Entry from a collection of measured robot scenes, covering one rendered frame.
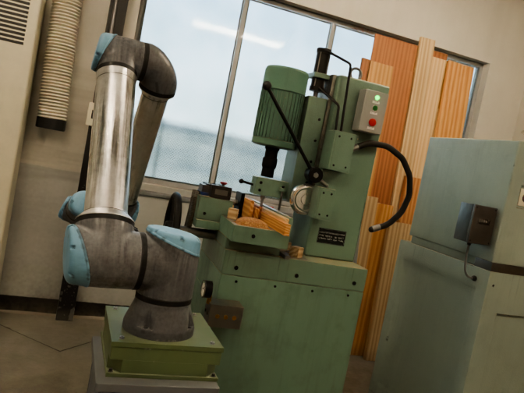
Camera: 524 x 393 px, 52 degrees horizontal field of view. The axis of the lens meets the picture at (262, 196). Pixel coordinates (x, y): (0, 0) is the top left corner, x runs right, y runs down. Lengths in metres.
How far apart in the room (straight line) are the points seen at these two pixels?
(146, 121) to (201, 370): 0.78
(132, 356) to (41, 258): 2.05
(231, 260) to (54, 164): 1.63
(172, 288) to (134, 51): 0.69
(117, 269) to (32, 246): 2.05
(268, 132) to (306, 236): 0.43
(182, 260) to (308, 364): 0.92
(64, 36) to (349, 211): 1.81
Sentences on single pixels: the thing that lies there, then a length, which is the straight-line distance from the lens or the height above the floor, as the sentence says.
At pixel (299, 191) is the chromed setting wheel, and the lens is 2.08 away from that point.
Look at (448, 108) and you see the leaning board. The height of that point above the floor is 1.73.
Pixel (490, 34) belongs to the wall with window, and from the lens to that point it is 4.44.
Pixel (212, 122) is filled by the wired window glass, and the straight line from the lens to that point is 3.48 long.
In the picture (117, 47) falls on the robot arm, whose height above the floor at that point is 1.37.
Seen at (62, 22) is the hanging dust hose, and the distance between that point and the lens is 3.18.
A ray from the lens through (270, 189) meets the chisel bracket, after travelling 2.15.
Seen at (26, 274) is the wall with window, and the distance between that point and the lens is 3.44.
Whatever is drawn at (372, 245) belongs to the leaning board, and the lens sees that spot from 3.60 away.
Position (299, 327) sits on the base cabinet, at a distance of 2.11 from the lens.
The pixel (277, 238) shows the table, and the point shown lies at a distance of 1.93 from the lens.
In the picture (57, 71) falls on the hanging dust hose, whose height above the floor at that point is 1.39.
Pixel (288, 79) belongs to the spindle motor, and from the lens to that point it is 2.11.
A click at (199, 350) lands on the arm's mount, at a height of 0.63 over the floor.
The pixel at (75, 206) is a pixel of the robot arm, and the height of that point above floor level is 0.86.
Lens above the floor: 1.14
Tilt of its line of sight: 4 degrees down
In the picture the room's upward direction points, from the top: 11 degrees clockwise
